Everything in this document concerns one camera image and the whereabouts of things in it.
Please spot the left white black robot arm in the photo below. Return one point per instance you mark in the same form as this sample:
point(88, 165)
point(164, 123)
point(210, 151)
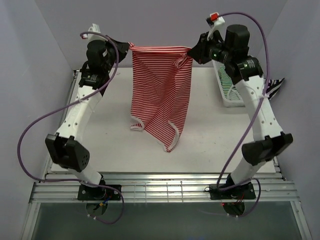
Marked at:
point(65, 146)

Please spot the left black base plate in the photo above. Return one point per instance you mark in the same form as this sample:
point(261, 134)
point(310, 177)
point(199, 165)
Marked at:
point(87, 193)

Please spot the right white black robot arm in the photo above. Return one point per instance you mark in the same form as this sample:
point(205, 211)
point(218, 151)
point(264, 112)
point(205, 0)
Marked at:
point(269, 139)

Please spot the red white striped tank top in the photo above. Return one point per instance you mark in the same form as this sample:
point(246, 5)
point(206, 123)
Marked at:
point(161, 88)

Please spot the white plastic basket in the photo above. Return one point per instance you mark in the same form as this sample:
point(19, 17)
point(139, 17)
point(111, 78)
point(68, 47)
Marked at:
point(226, 103)

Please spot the aluminium frame rail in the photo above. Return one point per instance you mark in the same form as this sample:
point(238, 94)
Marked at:
point(166, 188)

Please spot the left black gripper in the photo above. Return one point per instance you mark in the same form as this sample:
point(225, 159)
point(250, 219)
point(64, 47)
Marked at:
point(123, 49)

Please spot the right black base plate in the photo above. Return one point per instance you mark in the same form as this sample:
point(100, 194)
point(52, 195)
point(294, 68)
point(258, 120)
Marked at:
point(245, 192)

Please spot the black white striped tank top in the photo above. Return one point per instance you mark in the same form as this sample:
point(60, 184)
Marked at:
point(273, 87)

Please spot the green white striped tank top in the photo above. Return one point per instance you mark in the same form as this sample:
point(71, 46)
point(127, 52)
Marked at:
point(229, 90)

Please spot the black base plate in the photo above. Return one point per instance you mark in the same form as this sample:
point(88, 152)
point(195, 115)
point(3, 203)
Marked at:
point(245, 192)
point(87, 193)

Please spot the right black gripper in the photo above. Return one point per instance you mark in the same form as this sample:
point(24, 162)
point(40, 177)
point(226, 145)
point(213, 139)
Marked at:
point(198, 52)

